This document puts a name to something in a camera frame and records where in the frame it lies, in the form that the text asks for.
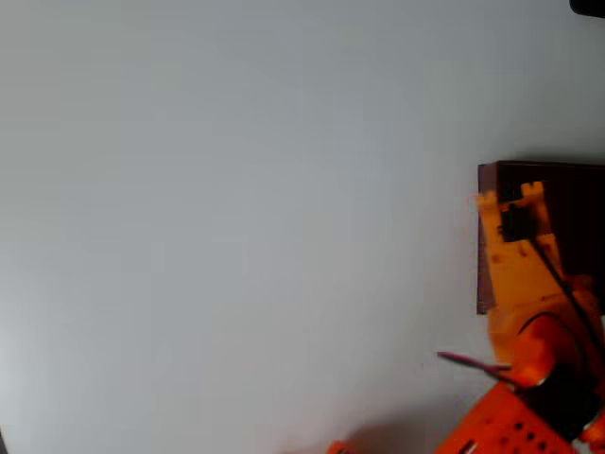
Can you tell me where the dark brown box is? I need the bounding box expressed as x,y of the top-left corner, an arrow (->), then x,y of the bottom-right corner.
475,160 -> 605,317

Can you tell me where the black object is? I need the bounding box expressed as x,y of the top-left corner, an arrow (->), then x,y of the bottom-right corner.
569,0 -> 605,19

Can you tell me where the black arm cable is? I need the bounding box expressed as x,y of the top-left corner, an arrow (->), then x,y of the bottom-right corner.
528,237 -> 605,379

